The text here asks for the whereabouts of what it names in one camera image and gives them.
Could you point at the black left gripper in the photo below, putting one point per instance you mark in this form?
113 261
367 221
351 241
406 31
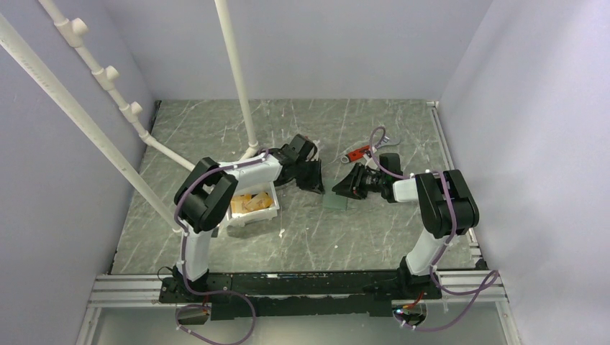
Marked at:
315 184

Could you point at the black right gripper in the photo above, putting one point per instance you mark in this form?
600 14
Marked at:
351 185

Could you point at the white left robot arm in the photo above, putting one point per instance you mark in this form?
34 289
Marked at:
204 198

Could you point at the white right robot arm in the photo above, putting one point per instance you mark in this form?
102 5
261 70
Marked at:
446 205

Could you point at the clear plastic tray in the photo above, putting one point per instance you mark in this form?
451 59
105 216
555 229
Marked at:
249 205

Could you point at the red handled adjustable wrench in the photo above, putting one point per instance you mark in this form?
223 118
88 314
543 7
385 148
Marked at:
361 152

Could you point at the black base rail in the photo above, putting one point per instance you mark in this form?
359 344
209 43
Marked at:
232 295

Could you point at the aluminium extrusion frame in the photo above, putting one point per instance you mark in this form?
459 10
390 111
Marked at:
117 291

